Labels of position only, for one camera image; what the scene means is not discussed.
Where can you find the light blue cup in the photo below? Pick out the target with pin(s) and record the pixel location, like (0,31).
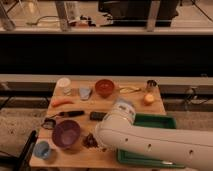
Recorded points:
(42,150)

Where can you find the green plastic tray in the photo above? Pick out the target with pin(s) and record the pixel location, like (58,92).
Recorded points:
(154,121)

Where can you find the purple plastic bowl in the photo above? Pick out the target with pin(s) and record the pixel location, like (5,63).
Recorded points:
(66,133)

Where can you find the black binder clip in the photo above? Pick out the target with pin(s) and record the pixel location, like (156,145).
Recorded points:
(48,124)

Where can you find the light blue cloth piece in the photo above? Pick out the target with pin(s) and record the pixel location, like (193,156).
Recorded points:
(84,93)

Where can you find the yellow apple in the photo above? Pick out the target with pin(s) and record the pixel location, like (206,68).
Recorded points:
(148,99)

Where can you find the wooden table board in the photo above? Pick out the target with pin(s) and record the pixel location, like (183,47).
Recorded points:
(79,156)

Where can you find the black rectangular block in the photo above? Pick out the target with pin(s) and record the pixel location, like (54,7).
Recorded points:
(97,116)

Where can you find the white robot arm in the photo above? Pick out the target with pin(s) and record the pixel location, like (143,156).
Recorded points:
(191,148)

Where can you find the black handled knife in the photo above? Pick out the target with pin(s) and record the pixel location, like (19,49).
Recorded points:
(68,114)

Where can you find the red bowl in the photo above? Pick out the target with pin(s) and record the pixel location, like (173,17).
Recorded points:
(104,87)

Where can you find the orange carrot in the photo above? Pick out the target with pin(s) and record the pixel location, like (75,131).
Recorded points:
(59,102)

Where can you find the white lidded jar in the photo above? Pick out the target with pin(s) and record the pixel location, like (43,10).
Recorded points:
(64,84)

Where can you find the dark red grape bunch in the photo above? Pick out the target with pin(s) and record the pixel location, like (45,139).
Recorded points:
(89,141)

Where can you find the small metal cup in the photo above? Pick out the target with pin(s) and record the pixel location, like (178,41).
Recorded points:
(151,85)

